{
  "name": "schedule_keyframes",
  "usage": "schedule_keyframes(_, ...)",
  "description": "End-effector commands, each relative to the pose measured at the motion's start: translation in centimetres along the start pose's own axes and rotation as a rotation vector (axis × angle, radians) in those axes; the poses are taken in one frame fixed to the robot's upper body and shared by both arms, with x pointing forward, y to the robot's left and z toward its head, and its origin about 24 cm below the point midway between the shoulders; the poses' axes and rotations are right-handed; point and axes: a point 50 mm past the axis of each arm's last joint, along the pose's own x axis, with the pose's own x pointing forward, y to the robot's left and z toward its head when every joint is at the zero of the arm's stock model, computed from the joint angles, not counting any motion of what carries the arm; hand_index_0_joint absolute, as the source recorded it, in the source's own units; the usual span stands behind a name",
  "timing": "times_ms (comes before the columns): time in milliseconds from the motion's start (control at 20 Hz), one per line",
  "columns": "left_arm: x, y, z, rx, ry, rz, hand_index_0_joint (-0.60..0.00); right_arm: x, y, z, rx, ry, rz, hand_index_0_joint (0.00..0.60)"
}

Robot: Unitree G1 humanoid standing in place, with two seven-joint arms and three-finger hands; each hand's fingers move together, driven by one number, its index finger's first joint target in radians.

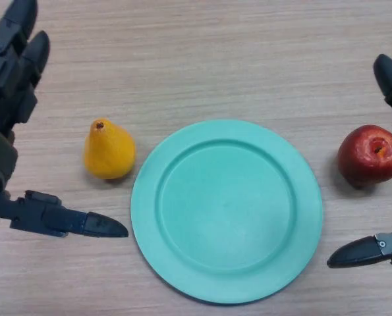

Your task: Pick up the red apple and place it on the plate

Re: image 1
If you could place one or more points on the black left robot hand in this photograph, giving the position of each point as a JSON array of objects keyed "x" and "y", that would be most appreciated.
[{"x": 4, "y": 82}]

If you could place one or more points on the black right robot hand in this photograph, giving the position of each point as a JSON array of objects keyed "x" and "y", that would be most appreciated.
[{"x": 391, "y": 82}]

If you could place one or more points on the green round plate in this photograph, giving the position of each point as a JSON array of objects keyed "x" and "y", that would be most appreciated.
[{"x": 227, "y": 210}]

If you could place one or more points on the yellow pear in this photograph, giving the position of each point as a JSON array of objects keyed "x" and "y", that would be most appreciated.
[{"x": 110, "y": 154}]

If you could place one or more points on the red apple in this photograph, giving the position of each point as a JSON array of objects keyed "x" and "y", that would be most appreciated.
[{"x": 367, "y": 156}]

